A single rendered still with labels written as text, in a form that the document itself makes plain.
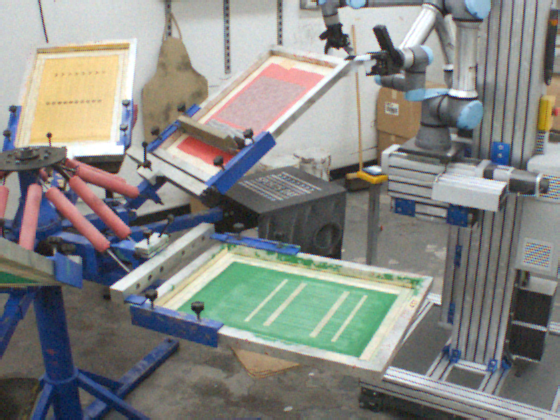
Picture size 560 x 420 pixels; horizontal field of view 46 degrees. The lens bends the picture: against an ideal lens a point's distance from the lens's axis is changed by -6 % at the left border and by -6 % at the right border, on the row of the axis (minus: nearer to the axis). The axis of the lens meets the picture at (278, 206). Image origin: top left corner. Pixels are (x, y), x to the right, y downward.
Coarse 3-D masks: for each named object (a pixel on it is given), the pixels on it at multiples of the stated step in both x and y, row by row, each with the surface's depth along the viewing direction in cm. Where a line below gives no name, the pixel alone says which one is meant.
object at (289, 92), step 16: (288, 80) 302; (304, 80) 296; (320, 80) 290; (272, 96) 299; (288, 96) 292; (256, 112) 295; (272, 112) 289; (240, 128) 292; (256, 128) 286; (208, 160) 285; (224, 160) 280
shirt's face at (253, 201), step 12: (276, 168) 343; (288, 168) 344; (240, 180) 327; (312, 180) 327; (324, 180) 327; (228, 192) 312; (240, 192) 312; (252, 192) 312; (312, 192) 312; (324, 192) 312; (252, 204) 299; (264, 204) 299; (276, 204) 298; (288, 204) 299
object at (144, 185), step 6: (144, 180) 281; (138, 186) 279; (144, 186) 277; (150, 186) 277; (156, 186) 279; (144, 192) 277; (126, 198) 277; (138, 198) 276; (144, 198) 278; (132, 204) 275; (138, 204) 277
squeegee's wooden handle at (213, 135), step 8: (184, 120) 297; (192, 120) 293; (184, 128) 303; (192, 128) 293; (200, 128) 285; (208, 128) 282; (200, 136) 294; (208, 136) 284; (216, 136) 276; (224, 136) 272; (224, 144) 276; (232, 144) 274
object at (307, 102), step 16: (272, 48) 324; (288, 48) 316; (256, 64) 323; (320, 64) 299; (336, 64) 288; (240, 80) 320; (336, 80) 283; (224, 96) 318; (304, 96) 280; (320, 96) 280; (288, 112) 276; (304, 112) 278; (272, 128) 273; (176, 160) 290; (192, 176) 279; (208, 176) 270
